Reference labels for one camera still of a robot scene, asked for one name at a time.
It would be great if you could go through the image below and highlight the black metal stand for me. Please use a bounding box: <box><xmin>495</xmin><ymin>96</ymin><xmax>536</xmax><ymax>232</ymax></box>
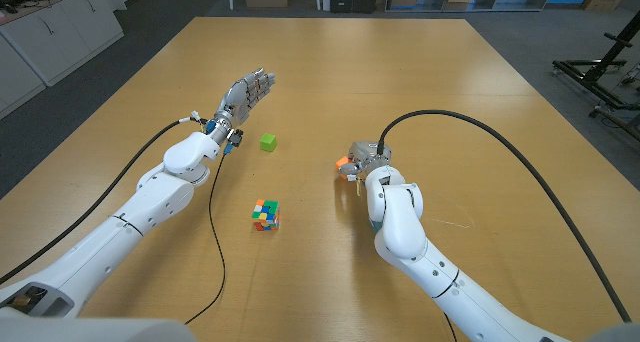
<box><xmin>552</xmin><ymin>11</ymin><xmax>640</xmax><ymax>141</ymax></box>

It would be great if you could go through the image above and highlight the multicolour puzzle cube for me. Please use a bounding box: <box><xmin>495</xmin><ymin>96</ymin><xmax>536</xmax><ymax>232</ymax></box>
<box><xmin>251</xmin><ymin>198</ymin><xmax>281</xmax><ymax>232</ymax></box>

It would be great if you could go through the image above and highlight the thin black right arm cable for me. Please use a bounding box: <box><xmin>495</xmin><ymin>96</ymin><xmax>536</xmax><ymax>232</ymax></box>
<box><xmin>443</xmin><ymin>311</ymin><xmax>458</xmax><ymax>342</ymax></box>

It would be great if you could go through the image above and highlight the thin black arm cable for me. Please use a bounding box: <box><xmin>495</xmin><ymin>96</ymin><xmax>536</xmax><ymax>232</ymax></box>
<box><xmin>183</xmin><ymin>149</ymin><xmax>229</xmax><ymax>326</ymax></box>
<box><xmin>443</xmin><ymin>311</ymin><xmax>458</xmax><ymax>342</ymax></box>

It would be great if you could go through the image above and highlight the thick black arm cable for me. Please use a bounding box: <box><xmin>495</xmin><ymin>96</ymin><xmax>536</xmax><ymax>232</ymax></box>
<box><xmin>377</xmin><ymin>109</ymin><xmax>632</xmax><ymax>324</ymax></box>
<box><xmin>0</xmin><ymin>115</ymin><xmax>201</xmax><ymax>286</ymax></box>

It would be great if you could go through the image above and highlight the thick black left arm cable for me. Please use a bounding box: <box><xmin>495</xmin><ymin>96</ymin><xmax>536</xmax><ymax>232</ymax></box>
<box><xmin>0</xmin><ymin>115</ymin><xmax>201</xmax><ymax>286</ymax></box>

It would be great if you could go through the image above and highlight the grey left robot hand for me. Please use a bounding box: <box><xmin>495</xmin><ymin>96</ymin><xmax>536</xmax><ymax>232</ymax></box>
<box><xmin>214</xmin><ymin>67</ymin><xmax>277</xmax><ymax>127</ymax></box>

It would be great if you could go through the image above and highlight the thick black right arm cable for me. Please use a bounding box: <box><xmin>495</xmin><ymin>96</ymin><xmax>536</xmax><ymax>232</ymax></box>
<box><xmin>377</xmin><ymin>109</ymin><xmax>632</xmax><ymax>324</ymax></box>

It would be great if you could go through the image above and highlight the white cabinet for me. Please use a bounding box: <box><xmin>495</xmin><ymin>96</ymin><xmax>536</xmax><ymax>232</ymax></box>
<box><xmin>0</xmin><ymin>0</ymin><xmax>125</xmax><ymax>121</ymax></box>

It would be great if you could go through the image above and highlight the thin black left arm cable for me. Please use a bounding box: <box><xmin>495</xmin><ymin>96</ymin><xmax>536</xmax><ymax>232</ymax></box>
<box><xmin>183</xmin><ymin>149</ymin><xmax>229</xmax><ymax>326</ymax></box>

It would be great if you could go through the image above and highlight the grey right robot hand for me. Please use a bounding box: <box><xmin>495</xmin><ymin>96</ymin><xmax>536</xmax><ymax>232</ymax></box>
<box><xmin>336</xmin><ymin>140</ymin><xmax>394</xmax><ymax>182</ymax></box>

